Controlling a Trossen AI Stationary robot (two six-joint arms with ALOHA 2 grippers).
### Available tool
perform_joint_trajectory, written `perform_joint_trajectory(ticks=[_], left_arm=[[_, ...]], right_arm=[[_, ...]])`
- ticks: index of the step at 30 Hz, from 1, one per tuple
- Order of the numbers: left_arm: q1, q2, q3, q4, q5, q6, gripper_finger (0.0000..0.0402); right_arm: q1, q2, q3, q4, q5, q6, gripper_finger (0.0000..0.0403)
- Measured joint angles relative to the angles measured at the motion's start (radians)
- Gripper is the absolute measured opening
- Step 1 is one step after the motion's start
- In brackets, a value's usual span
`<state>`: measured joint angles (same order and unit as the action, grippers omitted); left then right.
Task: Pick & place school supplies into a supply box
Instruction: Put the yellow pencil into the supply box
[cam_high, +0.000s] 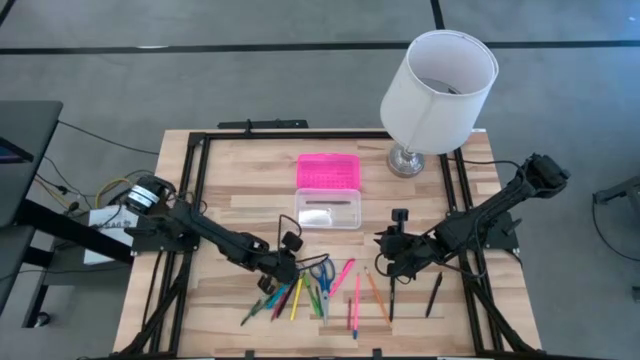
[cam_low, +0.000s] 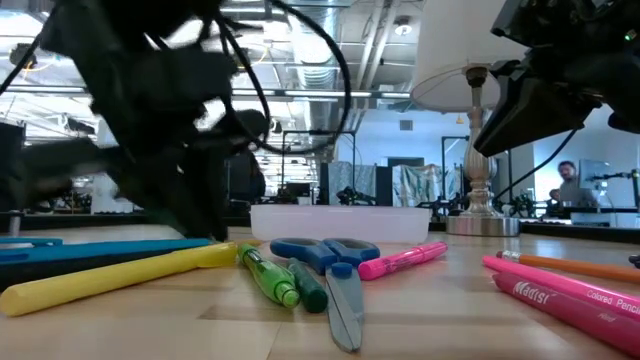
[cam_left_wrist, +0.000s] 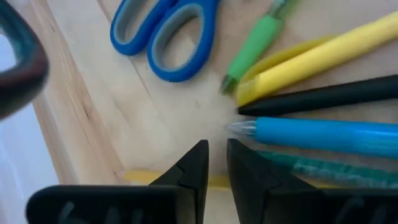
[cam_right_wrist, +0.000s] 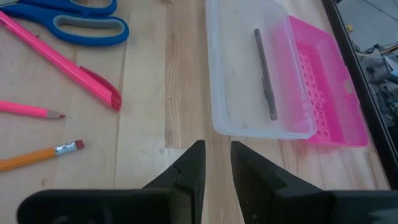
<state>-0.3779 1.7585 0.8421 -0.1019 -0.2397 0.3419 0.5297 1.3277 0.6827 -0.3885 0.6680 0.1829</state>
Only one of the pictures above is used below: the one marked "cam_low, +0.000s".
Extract pink highlighter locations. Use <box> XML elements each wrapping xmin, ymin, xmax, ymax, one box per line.
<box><xmin>357</xmin><ymin>241</ymin><xmax>450</xmax><ymax>282</ymax></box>

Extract teal pen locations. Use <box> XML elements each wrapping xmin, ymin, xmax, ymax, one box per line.
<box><xmin>0</xmin><ymin>236</ymin><xmax>65</xmax><ymax>247</ymax></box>

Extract black aluminium table frame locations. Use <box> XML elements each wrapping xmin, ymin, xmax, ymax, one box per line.
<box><xmin>0</xmin><ymin>212</ymin><xmax>640</xmax><ymax>246</ymax></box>

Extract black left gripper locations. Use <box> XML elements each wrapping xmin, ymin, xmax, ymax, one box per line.
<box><xmin>19</xmin><ymin>47</ymin><xmax>274</xmax><ymax>242</ymax></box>

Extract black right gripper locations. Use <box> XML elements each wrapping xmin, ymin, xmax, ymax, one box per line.
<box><xmin>473</xmin><ymin>0</ymin><xmax>640</xmax><ymax>159</ymax></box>

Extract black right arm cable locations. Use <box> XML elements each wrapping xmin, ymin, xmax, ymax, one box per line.
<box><xmin>492</xmin><ymin>128</ymin><xmax>579</xmax><ymax>202</ymax></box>

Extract yellow highlighter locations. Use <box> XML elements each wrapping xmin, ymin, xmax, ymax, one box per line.
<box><xmin>0</xmin><ymin>241</ymin><xmax>239</xmax><ymax>318</ymax></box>

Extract pink colored pencil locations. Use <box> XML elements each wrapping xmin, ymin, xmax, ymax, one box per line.
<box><xmin>481</xmin><ymin>255</ymin><xmax>640</xmax><ymax>322</ymax></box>

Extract black cabinet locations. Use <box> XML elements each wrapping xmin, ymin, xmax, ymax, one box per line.
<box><xmin>0</xmin><ymin>122</ymin><xmax>26</xmax><ymax>214</ymax></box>

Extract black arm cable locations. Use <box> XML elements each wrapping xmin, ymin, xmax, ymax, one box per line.
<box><xmin>214</xmin><ymin>0</ymin><xmax>353</xmax><ymax>156</ymax></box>
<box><xmin>492</xmin><ymin>128</ymin><xmax>579</xmax><ymax>202</ymax></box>

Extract clear supply box pink lid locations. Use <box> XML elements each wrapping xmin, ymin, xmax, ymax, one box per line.
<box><xmin>249</xmin><ymin>203</ymin><xmax>433</xmax><ymax>245</ymax></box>

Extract white monitor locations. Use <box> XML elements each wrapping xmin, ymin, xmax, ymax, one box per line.
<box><xmin>578</xmin><ymin>158</ymin><xmax>612</xmax><ymax>192</ymax></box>

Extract yellow pencils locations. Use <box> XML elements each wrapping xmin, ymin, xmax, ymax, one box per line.
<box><xmin>496</xmin><ymin>249</ymin><xmax>640</xmax><ymax>285</ymax></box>

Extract person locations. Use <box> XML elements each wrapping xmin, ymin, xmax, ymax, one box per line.
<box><xmin>555</xmin><ymin>159</ymin><xmax>600</xmax><ymax>209</ymax></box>
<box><xmin>238</xmin><ymin>149</ymin><xmax>267</xmax><ymax>204</ymax></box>

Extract patterned fabric cover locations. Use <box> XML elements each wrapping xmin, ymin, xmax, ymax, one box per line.
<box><xmin>392</xmin><ymin>164</ymin><xmax>466</xmax><ymax>207</ymax></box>
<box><xmin>327</xmin><ymin>160</ymin><xmax>377</xmax><ymax>206</ymax></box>

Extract light green mechanical pencil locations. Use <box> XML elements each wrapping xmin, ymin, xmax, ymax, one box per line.
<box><xmin>236</xmin><ymin>243</ymin><xmax>302</xmax><ymax>309</ymax></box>

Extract silver ventilation duct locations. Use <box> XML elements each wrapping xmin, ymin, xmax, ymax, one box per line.
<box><xmin>287</xmin><ymin>0</ymin><xmax>351</xmax><ymax>166</ymax></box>

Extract large pink Madisi marker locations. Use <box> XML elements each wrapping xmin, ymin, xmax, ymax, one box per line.
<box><xmin>492</xmin><ymin>272</ymin><xmax>640</xmax><ymax>358</ymax></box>

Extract dark green colored pencil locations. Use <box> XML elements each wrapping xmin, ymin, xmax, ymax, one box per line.
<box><xmin>286</xmin><ymin>257</ymin><xmax>330</xmax><ymax>315</ymax></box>

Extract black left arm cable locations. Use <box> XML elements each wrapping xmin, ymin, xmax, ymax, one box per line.
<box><xmin>214</xmin><ymin>0</ymin><xmax>353</xmax><ymax>156</ymax></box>

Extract blue handled scissors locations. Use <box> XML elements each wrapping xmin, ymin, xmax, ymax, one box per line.
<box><xmin>269</xmin><ymin>237</ymin><xmax>381</xmax><ymax>354</ymax></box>

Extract white shade silver table lamp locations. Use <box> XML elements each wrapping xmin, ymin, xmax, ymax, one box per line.
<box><xmin>409</xmin><ymin>0</ymin><xmax>532</xmax><ymax>238</ymax></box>

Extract blue marker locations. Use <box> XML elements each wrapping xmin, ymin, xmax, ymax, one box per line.
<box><xmin>0</xmin><ymin>237</ymin><xmax>215</xmax><ymax>266</ymax></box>

